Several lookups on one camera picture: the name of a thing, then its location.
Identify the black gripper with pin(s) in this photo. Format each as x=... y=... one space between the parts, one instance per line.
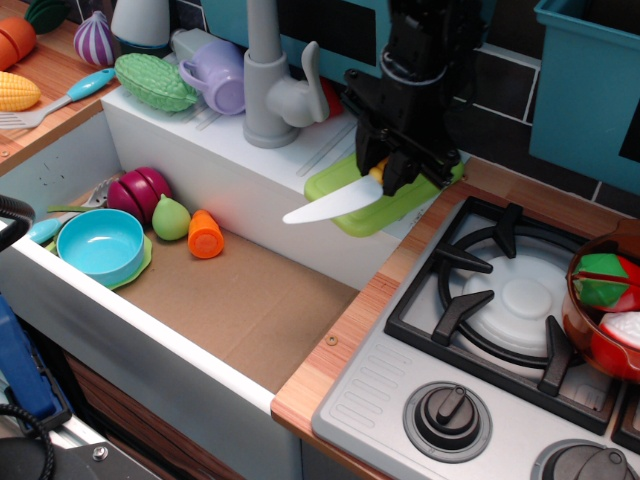
x=402 y=121

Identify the toy knife yellow handle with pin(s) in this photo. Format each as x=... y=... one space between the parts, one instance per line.
x=347 y=199

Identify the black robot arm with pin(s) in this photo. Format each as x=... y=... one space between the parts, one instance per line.
x=429 y=58

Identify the green plastic cutting board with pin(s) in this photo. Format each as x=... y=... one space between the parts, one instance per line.
x=377 y=216

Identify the red toy behind faucet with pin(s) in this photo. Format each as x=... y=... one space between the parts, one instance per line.
x=332 y=97

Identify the grey toy faucet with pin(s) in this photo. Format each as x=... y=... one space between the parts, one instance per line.
x=277 y=106

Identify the purple plastic cup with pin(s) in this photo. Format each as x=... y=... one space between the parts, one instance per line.
x=216 y=71

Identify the white burner disc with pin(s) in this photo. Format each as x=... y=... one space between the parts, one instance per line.
x=528 y=289

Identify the orange toy carrot piece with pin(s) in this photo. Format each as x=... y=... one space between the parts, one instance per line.
x=205 y=238

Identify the brown cardboard sink liner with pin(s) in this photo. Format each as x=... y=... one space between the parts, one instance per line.
x=246 y=318

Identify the green toy pear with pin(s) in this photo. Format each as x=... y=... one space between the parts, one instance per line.
x=170 y=219

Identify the green toy bitter gourd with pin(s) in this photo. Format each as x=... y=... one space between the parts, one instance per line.
x=155 y=82

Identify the magenta toy red onion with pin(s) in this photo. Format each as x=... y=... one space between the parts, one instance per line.
x=138 y=192

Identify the green red toy vegetable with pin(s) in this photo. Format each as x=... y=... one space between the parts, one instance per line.
x=607 y=282

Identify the brown transparent toy pot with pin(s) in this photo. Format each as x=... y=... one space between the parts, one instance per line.
x=580 y=321

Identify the black stove knob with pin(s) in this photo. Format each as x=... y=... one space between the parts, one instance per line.
x=447 y=422
x=582 y=460

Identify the white cone toy container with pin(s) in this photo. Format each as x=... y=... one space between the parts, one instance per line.
x=142 y=23

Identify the blue plastic bowl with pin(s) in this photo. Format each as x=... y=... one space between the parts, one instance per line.
x=109 y=222

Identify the red white toy tomato slice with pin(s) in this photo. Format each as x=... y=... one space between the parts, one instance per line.
x=615 y=345

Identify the purple striped toy onion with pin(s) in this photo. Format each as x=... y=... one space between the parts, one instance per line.
x=93 y=42

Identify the black stove grate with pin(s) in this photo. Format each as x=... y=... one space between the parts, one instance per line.
x=432 y=315

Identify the green plastic plate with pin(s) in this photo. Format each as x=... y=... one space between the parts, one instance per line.
x=111 y=261

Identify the yellow toy corn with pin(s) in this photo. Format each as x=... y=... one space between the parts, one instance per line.
x=17 y=93

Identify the orange toy carrot with leaves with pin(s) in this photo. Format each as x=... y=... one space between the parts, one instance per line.
x=19 y=34

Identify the blue box lower left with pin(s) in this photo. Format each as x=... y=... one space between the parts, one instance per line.
x=30 y=384

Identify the grey fork blue handle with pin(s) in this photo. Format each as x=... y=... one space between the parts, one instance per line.
x=45 y=230

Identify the grey spatula blue handle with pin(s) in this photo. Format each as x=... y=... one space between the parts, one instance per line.
x=82 y=89

